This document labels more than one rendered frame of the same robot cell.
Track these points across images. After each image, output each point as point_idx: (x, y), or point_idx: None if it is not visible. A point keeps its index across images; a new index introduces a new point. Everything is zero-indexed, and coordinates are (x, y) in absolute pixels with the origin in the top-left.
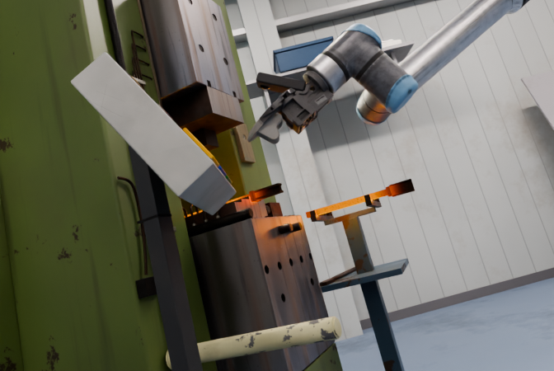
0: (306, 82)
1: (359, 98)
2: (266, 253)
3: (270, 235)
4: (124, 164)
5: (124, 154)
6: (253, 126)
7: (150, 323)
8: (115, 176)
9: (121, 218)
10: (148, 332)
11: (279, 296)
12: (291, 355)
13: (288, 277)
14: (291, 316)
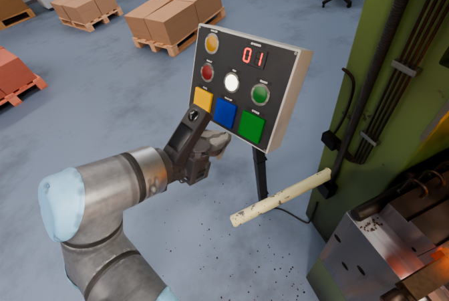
0: (170, 161)
1: (150, 279)
2: (347, 241)
3: (369, 259)
4: (362, 61)
5: (367, 51)
6: (218, 130)
7: (328, 151)
8: (347, 65)
9: (338, 95)
10: (325, 152)
11: (341, 259)
12: (327, 263)
13: (367, 287)
14: (345, 276)
